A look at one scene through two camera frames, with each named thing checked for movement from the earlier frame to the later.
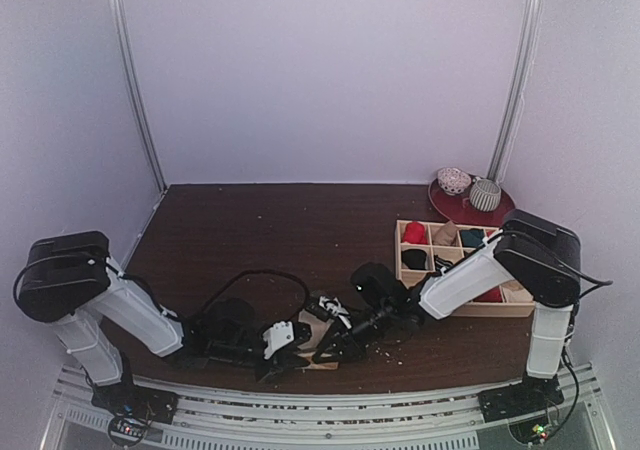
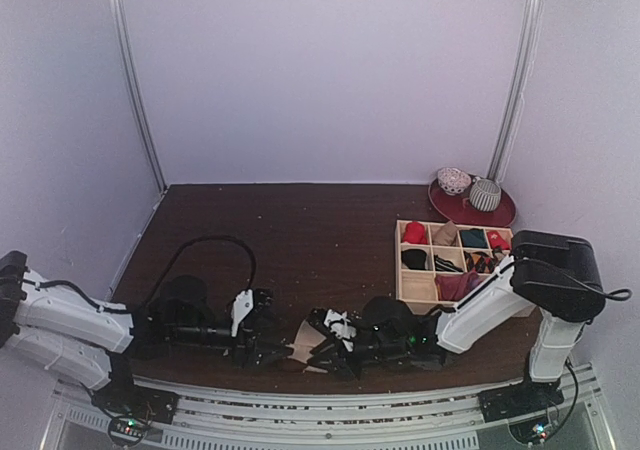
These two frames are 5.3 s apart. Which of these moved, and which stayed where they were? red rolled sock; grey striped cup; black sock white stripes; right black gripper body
Moved: right black gripper body
Stayed: black sock white stripes; grey striped cup; red rolled sock
